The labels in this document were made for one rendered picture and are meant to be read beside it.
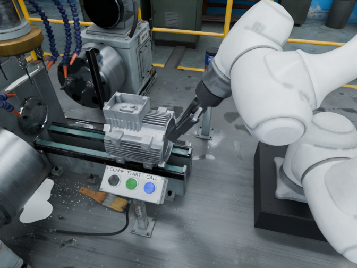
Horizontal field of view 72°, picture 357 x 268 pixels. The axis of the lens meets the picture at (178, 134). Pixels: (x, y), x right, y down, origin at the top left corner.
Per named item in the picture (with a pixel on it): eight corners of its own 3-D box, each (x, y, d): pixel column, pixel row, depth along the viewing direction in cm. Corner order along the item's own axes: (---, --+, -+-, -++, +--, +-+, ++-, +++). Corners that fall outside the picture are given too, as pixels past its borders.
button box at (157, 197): (106, 191, 70) (98, 190, 65) (112, 167, 72) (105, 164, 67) (163, 204, 67) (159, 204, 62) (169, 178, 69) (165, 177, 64)
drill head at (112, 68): (56, 115, 111) (34, 64, 95) (99, 72, 141) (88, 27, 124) (106, 124, 107) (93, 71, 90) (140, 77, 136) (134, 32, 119)
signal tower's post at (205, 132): (195, 137, 117) (201, 53, 89) (198, 127, 123) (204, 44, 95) (212, 140, 116) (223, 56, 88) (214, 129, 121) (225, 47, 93)
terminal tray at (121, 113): (106, 126, 81) (101, 109, 76) (119, 108, 89) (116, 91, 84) (140, 133, 79) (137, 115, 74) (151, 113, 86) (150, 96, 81)
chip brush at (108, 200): (76, 195, 93) (75, 193, 93) (84, 185, 97) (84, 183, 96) (122, 213, 88) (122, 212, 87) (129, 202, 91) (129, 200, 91)
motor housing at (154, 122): (109, 166, 88) (97, 126, 75) (129, 132, 102) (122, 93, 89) (162, 177, 84) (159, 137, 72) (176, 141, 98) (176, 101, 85)
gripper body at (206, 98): (205, 69, 62) (187, 93, 69) (199, 86, 56) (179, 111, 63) (229, 85, 64) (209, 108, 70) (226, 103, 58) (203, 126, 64)
